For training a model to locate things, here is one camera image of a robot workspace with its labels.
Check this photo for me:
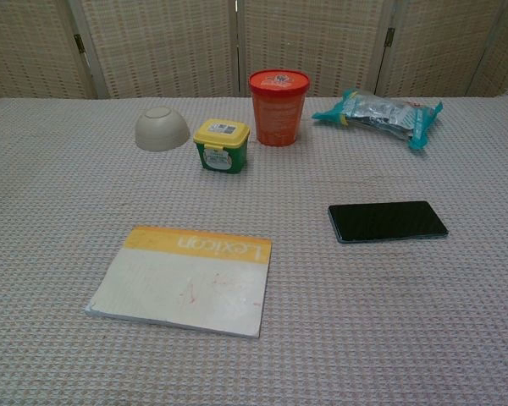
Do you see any green tub with yellow lid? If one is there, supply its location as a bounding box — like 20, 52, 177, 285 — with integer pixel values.
192, 118, 251, 175

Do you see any orange cup with red lid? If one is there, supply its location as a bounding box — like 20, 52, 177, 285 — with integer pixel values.
248, 69, 312, 147

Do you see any beige upturned bowl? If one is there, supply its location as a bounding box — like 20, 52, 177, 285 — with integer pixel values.
135, 106, 191, 153

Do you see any woven tablecloth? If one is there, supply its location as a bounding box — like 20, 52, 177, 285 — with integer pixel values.
0, 95, 508, 406

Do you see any woven folding screen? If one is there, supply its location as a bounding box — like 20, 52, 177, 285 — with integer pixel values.
0, 0, 508, 101

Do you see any black smartphone with blue back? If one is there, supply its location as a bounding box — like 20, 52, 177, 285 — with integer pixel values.
327, 200, 450, 244

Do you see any teal and silver snack packet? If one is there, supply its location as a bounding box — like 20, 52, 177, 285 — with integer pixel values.
312, 87, 445, 151

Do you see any yellow and white Lexicon notebook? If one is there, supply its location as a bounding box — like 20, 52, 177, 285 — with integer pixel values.
84, 225, 273, 339

